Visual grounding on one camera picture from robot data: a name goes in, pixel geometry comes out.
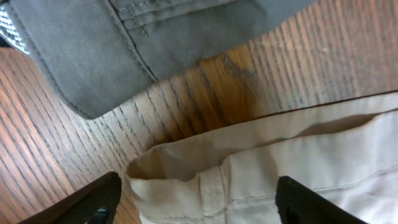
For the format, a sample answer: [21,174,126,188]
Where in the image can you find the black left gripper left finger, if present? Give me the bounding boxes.
[20,172,121,224]

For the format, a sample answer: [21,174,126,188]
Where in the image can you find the grey shorts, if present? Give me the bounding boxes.
[1,0,308,119]

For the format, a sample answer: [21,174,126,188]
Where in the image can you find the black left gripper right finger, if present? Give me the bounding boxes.
[275,175,365,224]

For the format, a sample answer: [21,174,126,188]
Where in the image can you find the beige khaki shorts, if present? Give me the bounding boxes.
[127,93,397,223]

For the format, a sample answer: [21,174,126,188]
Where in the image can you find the black and blue shirt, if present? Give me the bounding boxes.
[0,6,29,55]

